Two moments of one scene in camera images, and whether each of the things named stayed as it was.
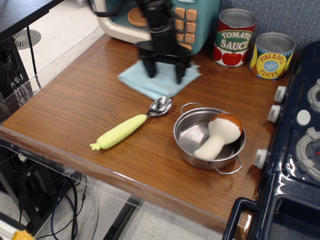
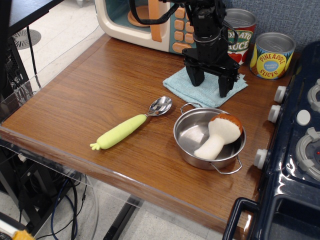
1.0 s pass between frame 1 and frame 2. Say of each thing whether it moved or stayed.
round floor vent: stayed
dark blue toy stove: stayed
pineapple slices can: stayed
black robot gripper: moved
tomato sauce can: stayed
